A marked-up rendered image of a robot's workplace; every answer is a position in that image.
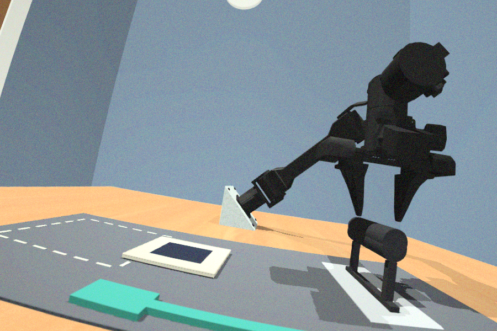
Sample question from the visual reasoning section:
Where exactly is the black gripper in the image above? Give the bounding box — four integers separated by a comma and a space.
316, 106, 456, 222

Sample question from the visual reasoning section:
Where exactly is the cream square tile with dark top patch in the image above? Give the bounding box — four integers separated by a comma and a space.
122, 236, 231, 277

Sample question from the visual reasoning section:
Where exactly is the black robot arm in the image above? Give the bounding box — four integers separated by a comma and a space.
236, 42, 450, 218

